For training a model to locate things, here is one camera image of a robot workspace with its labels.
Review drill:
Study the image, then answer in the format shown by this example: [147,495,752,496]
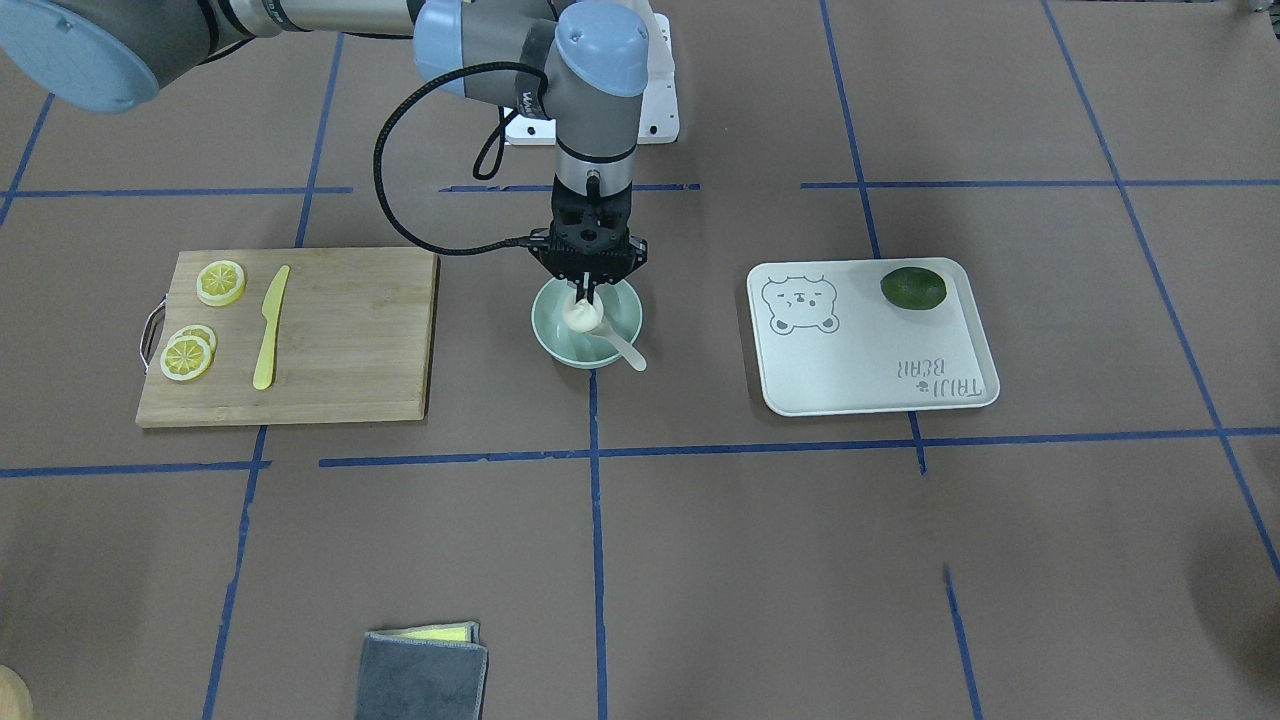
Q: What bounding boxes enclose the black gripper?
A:
[527,184,648,309]

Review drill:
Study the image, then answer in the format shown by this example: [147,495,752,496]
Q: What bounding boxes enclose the white steamed bun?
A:
[561,297,605,334]

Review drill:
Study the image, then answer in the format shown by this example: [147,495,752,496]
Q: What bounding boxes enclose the white plastic spoon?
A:
[589,320,648,372]

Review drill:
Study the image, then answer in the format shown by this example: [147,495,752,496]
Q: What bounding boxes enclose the green lime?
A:
[879,266,948,311]

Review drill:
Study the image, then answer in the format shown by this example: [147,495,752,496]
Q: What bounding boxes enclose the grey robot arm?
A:
[1,1,657,301]

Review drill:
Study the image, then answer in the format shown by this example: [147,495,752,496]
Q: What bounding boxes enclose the mint green bowl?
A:
[530,279,643,370]

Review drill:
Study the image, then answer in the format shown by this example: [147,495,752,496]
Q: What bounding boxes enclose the bamboo cutting board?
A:
[136,247,439,428]

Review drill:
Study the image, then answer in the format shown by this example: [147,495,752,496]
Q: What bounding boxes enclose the white bear tray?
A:
[746,258,1001,416]

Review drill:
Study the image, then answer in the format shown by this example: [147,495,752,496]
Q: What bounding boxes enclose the yellow plastic knife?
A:
[252,265,291,391]

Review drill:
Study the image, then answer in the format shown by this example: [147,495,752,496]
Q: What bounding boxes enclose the lemon slice top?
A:
[195,259,247,307]

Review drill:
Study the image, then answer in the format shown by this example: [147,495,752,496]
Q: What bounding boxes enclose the lemon slice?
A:
[160,334,214,382]
[195,259,247,307]
[169,324,218,352]

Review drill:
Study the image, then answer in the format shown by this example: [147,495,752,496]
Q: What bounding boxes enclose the yellow sponge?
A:
[381,623,477,643]

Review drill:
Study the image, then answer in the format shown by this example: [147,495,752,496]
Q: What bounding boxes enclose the lemon slice behind lower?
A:
[169,324,218,352]

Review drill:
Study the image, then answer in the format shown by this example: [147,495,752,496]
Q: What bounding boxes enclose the lemon slice front lower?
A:
[160,334,214,382]

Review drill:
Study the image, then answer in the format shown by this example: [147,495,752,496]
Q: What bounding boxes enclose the grey folded cloth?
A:
[355,620,489,719]

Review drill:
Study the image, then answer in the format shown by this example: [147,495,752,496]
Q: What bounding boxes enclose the tan round object corner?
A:
[0,665,35,720]

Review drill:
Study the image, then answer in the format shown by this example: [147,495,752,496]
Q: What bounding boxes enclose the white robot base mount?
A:
[504,1,680,146]

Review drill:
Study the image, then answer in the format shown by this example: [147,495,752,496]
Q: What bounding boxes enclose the black braided cable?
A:
[372,61,550,256]

